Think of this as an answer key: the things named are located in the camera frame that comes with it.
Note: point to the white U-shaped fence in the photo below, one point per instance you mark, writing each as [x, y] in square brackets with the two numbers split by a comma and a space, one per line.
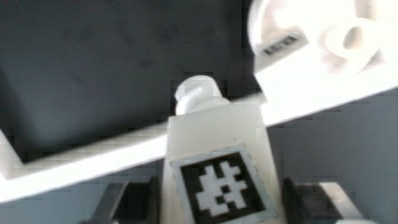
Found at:
[308, 85]

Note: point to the white stool leg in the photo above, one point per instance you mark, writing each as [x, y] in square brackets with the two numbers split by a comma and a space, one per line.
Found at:
[221, 186]

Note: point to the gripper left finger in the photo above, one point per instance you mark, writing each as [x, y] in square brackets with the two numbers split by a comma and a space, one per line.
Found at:
[128, 204]

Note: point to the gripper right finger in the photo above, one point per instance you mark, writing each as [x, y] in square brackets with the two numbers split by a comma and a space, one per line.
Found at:
[319, 204]

